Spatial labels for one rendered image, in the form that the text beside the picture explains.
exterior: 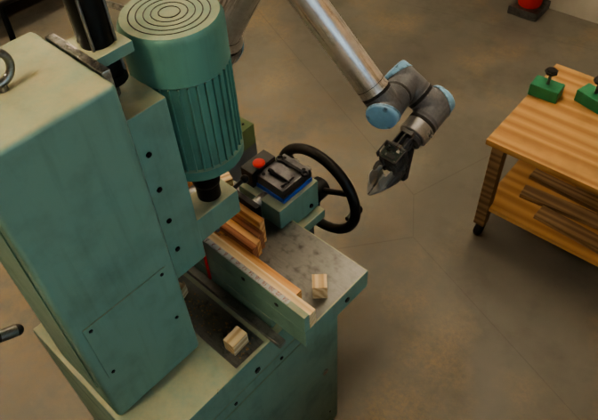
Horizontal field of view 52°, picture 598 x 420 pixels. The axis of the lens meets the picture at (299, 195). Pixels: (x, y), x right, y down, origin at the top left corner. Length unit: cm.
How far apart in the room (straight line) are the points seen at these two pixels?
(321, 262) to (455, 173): 159
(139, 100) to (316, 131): 211
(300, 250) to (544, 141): 118
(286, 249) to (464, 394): 106
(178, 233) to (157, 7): 42
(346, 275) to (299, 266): 11
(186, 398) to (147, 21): 77
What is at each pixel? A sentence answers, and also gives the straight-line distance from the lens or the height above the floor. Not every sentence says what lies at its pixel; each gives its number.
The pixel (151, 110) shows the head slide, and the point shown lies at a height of 141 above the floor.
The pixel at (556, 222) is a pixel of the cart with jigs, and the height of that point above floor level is 20.
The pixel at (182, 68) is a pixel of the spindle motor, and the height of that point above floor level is 145.
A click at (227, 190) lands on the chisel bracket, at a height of 107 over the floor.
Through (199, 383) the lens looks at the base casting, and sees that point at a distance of 139.
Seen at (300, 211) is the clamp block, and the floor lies 91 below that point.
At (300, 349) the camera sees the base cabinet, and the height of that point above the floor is 65.
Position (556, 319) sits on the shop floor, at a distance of 251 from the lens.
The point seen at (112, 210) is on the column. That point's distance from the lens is 100.
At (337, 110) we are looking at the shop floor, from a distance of 319.
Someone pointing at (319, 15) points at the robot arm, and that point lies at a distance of 165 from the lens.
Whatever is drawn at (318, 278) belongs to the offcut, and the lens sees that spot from 133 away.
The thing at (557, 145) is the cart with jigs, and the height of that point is 53.
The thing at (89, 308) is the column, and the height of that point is 116.
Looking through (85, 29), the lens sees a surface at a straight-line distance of 95.
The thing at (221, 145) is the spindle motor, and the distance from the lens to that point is 114.
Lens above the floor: 202
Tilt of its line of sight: 47 degrees down
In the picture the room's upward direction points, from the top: 4 degrees counter-clockwise
